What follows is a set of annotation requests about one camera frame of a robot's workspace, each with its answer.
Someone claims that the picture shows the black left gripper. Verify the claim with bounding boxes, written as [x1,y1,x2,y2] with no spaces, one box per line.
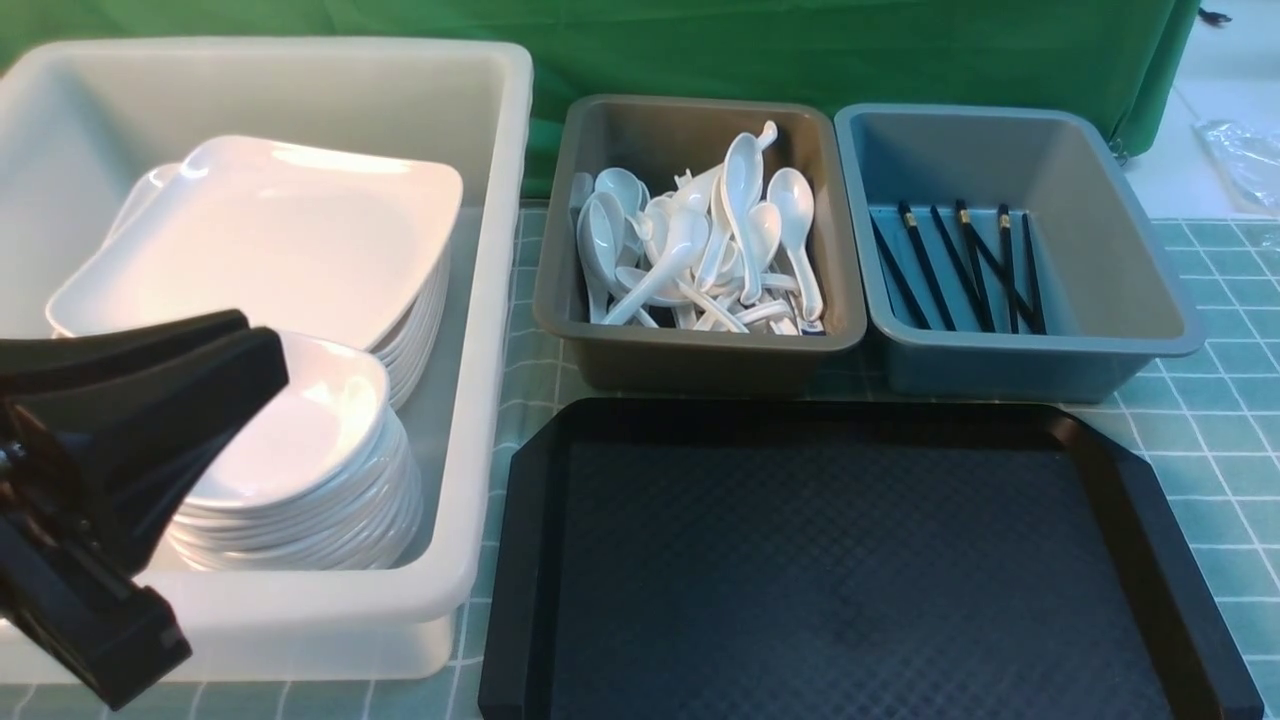
[1,310,289,710]

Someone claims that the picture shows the white small dish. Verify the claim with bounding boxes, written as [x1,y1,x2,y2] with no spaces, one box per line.
[186,331,389,511]

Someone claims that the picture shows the white square rice plate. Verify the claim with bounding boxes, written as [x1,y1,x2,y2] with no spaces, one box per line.
[45,136,465,350]

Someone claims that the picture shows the white soup spoon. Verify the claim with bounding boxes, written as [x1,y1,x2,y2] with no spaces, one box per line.
[765,167,826,324]

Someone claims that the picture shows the stack of white small bowls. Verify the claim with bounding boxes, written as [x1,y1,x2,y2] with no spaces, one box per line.
[165,409,425,571]

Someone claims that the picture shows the stack of white square plates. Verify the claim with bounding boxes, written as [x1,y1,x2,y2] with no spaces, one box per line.
[101,163,452,411]

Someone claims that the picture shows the large white plastic tub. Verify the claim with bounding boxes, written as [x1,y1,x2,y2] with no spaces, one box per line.
[1,37,532,684]

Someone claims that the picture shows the black serving tray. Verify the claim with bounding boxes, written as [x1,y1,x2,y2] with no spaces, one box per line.
[477,398,1265,719]

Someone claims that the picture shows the brown plastic bin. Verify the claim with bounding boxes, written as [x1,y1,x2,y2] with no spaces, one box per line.
[532,95,868,396]

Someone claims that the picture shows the pile of white spoons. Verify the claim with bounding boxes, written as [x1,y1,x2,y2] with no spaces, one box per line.
[568,120,826,336]

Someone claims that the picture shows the black chopsticks in bin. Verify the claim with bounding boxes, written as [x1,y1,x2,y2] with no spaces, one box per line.
[870,199,1050,334]

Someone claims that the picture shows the blue-grey plastic bin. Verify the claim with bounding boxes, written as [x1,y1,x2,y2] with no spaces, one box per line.
[835,104,1204,404]

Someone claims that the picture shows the green cloth backdrop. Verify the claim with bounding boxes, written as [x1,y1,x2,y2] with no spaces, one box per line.
[3,1,1199,197]

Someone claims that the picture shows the clear plastic bag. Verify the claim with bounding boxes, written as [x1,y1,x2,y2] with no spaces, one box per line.
[1193,119,1279,215]

